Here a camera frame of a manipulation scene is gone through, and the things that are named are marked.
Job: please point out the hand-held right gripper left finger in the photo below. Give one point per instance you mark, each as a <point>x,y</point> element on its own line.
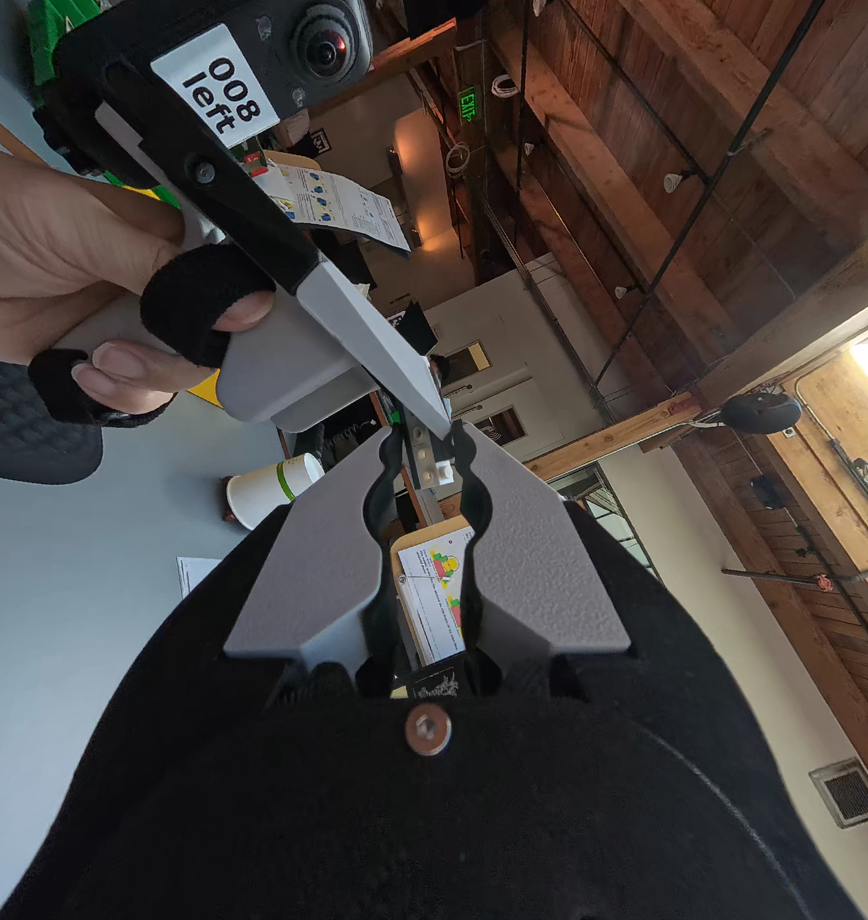
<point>312,582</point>

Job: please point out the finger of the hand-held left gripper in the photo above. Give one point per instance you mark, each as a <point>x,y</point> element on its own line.
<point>376,352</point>

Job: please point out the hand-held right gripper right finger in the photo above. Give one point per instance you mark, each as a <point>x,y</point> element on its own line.
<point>549,575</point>

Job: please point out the grey lego strip assembly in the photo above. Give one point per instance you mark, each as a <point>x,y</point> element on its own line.
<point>430,467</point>

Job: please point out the yellow plastic bin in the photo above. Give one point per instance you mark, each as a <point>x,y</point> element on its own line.
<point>205,392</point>

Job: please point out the lego instruction booklet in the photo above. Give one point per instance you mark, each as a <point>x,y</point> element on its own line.
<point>193,575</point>

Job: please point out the black lego set box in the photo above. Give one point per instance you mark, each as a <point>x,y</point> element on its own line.
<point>437,683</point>

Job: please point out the person's left hand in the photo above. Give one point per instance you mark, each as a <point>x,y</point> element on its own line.
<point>46,251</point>

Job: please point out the curled printed instruction sheet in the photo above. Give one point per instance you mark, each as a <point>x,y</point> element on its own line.
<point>348,208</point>

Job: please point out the white paper cup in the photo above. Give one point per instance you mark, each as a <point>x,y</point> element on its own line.
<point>269,489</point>

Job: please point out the illustrated task sheet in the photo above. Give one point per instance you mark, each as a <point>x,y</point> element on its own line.
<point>427,596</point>

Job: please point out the green exit sign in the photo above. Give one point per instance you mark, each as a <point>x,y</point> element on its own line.
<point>468,105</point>

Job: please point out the black dome speaker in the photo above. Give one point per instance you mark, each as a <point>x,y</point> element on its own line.
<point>761,413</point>

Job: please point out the green plastic bin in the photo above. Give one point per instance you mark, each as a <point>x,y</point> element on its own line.
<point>60,43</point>

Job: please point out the black wrist rest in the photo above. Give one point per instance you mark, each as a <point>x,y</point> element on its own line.
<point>31,438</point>

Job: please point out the wooden post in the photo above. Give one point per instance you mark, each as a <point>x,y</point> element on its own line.
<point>613,440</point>

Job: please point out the wall vent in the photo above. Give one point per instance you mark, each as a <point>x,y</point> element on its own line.
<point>849,793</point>

